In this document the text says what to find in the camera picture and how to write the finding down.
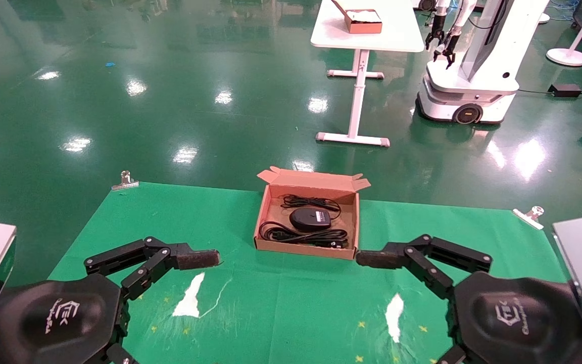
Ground metal cloth clamp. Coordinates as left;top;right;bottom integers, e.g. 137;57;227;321
512;206;545;231
111;170;139;191

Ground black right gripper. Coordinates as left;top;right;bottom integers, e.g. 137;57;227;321
435;271;582;364

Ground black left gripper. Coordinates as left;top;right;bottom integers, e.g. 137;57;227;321
0;273;137;364

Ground white round stand base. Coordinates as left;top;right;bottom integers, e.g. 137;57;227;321
546;0;582;67

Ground small cardboard box white contents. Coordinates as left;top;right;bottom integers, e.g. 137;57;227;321
331;0;382;34

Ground open brown cardboard box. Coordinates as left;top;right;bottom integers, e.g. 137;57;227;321
253;166;371;261

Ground black power cable with plug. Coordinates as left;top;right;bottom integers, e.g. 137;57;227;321
259;221;350;249

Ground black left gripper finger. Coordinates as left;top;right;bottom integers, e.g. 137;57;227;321
84;236;221;301

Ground blue cable bundle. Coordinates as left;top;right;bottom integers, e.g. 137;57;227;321
549;0;582;21

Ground white standing table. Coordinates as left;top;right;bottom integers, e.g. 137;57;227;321
310;0;425;148

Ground white wheeled robot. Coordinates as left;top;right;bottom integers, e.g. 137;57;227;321
416;0;549;125

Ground white robot arm black gripper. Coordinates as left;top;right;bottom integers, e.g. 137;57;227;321
433;0;476;69
425;0;447;51

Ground black power adapter with cable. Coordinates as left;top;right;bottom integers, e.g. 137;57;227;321
517;83;582;98

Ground black computer mouse with cable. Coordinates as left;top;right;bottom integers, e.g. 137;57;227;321
280;195;343;233

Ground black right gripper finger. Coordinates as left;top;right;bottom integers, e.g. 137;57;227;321
356;234;493;300

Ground green table cloth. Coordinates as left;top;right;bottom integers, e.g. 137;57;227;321
48;182;567;364

